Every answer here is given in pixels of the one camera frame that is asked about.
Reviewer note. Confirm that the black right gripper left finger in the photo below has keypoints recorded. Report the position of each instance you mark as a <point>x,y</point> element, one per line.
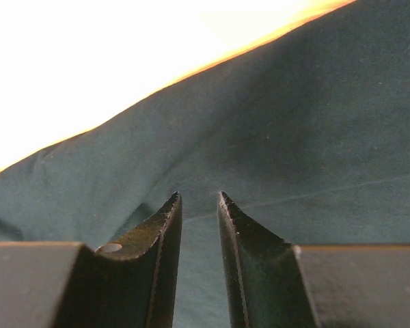
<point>130,282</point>

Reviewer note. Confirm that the black t-shirt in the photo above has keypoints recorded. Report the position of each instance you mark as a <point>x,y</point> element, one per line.
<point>309,134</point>

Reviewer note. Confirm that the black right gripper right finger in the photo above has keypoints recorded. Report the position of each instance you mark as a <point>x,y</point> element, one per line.
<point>271,282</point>

